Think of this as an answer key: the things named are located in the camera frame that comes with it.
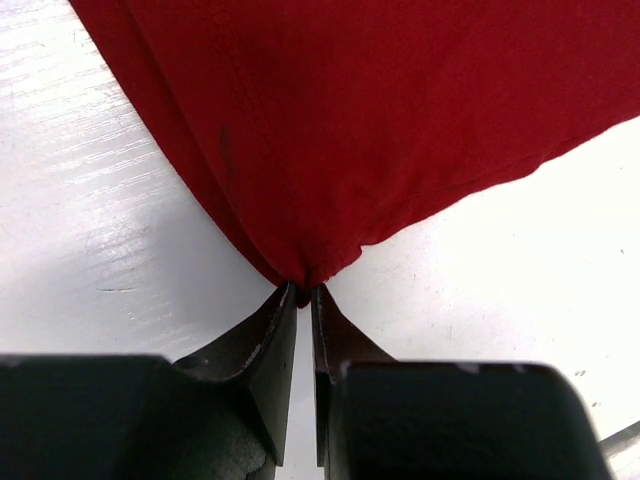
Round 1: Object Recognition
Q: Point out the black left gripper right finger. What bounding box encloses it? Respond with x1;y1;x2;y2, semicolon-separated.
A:
311;285;611;479

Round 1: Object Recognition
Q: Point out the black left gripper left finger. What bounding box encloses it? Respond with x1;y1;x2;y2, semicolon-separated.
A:
1;284;297;479

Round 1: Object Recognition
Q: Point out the red t-shirt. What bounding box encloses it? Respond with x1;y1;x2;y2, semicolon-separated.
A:
73;1;639;291

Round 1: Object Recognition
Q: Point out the aluminium table edge rail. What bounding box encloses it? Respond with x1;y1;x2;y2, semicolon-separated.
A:
599;421;640;460

